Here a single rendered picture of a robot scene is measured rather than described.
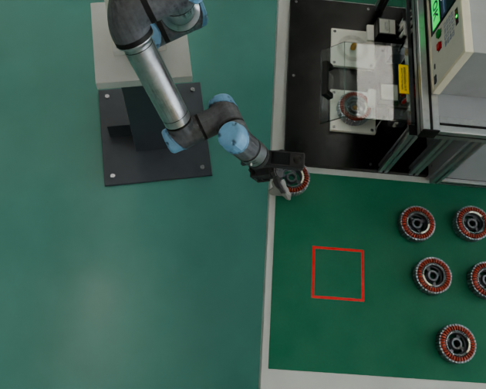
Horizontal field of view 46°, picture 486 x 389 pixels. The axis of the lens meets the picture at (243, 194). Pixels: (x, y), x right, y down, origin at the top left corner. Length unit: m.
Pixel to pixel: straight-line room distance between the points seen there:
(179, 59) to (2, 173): 1.10
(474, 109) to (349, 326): 0.70
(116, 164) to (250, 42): 0.91
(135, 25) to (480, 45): 0.82
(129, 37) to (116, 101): 1.41
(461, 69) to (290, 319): 0.83
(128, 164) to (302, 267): 1.15
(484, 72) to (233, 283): 1.39
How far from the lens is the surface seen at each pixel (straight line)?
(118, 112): 2.76
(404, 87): 1.71
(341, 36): 2.10
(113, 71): 2.01
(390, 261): 1.85
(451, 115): 1.66
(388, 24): 2.00
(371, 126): 1.95
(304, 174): 1.77
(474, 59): 1.55
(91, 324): 2.50
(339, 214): 1.84
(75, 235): 2.59
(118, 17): 1.38
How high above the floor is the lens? 2.45
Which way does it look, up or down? 70 degrees down
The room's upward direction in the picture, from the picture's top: 14 degrees clockwise
